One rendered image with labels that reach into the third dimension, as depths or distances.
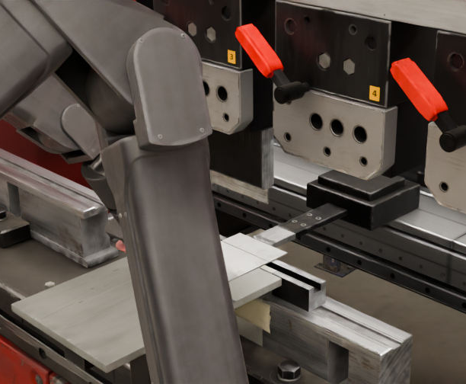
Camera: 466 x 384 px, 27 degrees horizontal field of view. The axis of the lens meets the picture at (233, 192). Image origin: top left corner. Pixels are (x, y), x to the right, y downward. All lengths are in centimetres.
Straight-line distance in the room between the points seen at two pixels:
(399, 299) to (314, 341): 205
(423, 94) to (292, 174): 66
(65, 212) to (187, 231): 90
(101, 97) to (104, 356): 46
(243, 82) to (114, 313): 30
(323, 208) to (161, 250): 77
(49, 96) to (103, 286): 27
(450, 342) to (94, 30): 248
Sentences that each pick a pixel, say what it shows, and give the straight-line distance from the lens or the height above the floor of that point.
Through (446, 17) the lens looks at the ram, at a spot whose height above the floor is 135.
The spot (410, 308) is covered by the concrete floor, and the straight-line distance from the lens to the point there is 312.
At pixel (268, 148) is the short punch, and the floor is 115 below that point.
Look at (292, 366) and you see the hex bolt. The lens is 113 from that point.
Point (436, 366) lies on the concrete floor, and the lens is 285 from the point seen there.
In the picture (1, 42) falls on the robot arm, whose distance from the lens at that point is 57.
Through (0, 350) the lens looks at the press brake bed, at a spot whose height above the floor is 75.
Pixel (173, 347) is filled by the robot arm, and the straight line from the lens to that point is 58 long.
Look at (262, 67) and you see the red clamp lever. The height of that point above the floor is 128.
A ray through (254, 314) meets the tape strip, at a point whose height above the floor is 94.
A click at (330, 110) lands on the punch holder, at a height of 124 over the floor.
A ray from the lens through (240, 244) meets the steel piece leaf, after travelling 123.
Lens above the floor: 154
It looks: 23 degrees down
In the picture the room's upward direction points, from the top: 1 degrees counter-clockwise
